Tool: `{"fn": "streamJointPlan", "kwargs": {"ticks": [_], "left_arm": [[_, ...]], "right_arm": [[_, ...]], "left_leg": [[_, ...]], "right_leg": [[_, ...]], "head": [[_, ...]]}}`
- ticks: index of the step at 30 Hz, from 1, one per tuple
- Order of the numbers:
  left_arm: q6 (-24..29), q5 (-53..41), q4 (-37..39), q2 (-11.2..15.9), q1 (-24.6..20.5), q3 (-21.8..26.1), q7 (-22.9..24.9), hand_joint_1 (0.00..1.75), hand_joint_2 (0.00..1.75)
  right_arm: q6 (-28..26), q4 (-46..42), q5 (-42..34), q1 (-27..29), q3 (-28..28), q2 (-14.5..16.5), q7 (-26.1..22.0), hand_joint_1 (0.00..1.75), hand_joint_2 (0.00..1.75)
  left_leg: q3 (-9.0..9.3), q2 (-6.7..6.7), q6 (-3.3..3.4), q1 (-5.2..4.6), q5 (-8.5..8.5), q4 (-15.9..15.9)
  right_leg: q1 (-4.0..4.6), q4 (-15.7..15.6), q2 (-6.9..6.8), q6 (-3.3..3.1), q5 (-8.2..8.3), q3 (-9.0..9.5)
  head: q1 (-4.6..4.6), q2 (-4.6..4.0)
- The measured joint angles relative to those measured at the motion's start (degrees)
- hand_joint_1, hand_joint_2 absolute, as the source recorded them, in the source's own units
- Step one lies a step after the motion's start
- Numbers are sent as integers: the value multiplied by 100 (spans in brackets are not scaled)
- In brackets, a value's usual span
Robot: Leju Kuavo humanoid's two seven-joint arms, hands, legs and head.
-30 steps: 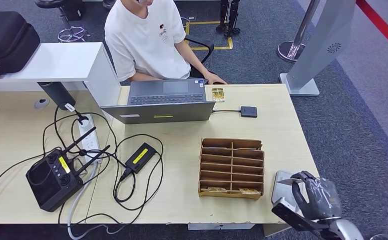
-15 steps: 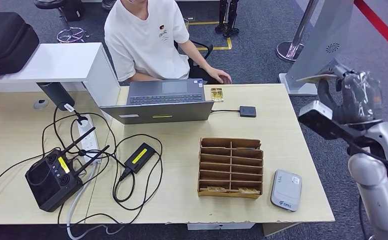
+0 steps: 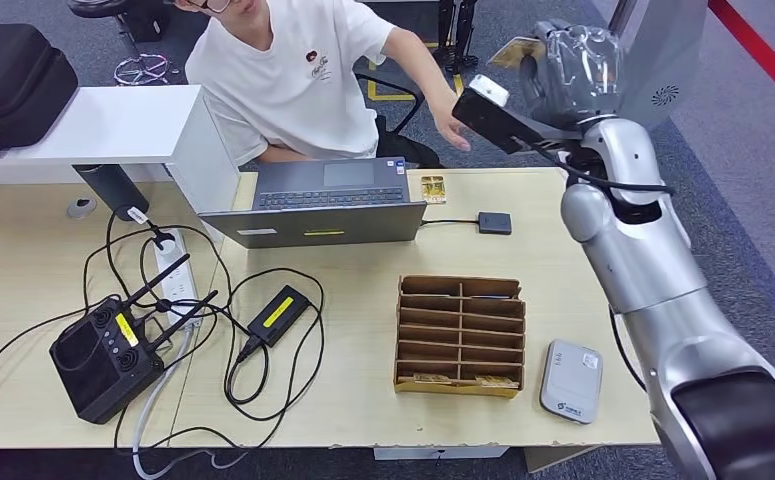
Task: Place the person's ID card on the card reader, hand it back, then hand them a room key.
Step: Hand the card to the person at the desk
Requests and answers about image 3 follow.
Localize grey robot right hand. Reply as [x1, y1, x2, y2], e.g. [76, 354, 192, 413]
[518, 19, 627, 130]

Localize chrome stanchion post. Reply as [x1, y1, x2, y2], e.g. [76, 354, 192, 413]
[608, 0, 641, 36]

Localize black adapter cable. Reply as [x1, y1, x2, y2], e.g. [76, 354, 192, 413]
[224, 268, 327, 425]

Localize black stool chrome base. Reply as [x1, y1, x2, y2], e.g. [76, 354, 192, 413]
[67, 0, 178, 88]

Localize small black card reader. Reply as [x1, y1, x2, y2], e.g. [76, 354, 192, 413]
[477, 211, 513, 236]

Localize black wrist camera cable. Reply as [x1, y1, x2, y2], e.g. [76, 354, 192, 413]
[531, 135, 677, 197]

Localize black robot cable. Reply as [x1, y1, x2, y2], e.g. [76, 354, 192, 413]
[608, 305, 648, 393]

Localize grey laptop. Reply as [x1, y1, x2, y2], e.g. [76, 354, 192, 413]
[198, 156, 428, 250]

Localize wooden card organizer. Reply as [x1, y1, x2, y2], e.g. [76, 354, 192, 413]
[393, 274, 527, 400]

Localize grey kiosk stand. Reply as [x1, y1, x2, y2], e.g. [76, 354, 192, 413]
[608, 0, 710, 132]

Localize grey round desk grommet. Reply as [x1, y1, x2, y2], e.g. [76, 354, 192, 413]
[66, 197, 98, 221]

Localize black plug with white tag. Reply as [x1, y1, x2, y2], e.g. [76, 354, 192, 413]
[125, 205, 178, 254]

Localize white card reader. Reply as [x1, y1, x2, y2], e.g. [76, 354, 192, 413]
[539, 339, 605, 426]

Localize white table support bracket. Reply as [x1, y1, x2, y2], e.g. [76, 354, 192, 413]
[373, 445, 512, 462]

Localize white desk shelf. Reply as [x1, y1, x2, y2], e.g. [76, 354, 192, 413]
[0, 84, 241, 243]

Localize yellow floor tape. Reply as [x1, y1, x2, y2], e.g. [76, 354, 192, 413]
[365, 42, 466, 103]

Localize black device with antennas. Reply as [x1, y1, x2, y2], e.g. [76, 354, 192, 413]
[48, 253, 219, 426]

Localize person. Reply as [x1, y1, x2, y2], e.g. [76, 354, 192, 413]
[174, 0, 473, 167]

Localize black power adapter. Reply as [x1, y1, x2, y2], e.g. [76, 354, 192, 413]
[246, 284, 312, 349]

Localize beige under-table panel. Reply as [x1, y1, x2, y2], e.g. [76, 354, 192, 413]
[524, 445, 602, 475]

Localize white power strip cable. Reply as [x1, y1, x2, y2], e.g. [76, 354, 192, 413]
[131, 327, 250, 480]

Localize black stand legs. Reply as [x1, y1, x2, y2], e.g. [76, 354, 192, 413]
[431, 0, 481, 75]

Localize black carrying case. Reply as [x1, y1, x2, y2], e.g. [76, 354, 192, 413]
[0, 23, 80, 164]

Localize person's left hand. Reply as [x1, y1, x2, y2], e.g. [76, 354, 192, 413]
[436, 91, 474, 154]

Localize gold patterned ID card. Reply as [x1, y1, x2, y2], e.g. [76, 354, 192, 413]
[489, 36, 547, 71]

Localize black cylindrical post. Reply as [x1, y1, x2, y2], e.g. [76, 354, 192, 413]
[72, 163, 151, 223]

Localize white power strip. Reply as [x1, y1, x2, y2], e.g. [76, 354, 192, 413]
[153, 228, 204, 331]

